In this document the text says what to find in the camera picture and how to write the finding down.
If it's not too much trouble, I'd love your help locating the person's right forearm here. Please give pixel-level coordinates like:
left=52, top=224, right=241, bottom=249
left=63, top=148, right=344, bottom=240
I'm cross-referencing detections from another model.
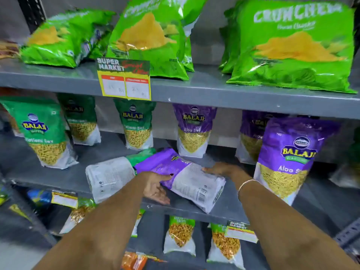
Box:
left=238, top=181, right=360, bottom=270

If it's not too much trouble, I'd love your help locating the small orange snack bag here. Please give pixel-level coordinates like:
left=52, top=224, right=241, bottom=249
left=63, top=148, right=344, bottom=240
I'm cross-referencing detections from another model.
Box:
left=121, top=251, right=167, bottom=270

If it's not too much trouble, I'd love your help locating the person's left forearm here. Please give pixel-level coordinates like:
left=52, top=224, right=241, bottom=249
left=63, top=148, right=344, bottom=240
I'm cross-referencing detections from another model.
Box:
left=32, top=172, right=150, bottom=270

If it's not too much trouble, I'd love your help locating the person's left hand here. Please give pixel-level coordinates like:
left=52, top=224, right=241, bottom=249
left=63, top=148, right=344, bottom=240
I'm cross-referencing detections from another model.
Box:
left=142, top=171, right=174, bottom=206

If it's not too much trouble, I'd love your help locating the silver bangle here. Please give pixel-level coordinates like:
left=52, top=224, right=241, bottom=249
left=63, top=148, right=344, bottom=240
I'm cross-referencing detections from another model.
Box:
left=237, top=179, right=261, bottom=194

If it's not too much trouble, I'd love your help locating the small lime-topped snack bag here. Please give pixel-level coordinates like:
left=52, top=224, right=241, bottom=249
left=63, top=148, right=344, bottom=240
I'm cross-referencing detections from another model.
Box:
left=206, top=223, right=246, bottom=270
left=130, top=208, right=146, bottom=239
left=59, top=197, right=97, bottom=236
left=163, top=216, right=197, bottom=257

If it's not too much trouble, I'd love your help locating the grey metal shelf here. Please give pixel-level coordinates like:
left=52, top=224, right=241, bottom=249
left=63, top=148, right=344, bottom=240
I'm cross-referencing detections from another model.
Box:
left=333, top=216, right=360, bottom=251
left=0, top=33, right=58, bottom=248
left=0, top=0, right=360, bottom=270

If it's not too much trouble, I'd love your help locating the person's right hand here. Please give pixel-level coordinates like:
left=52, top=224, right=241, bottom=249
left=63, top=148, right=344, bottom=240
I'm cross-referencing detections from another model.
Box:
left=201, top=162, right=249, bottom=189

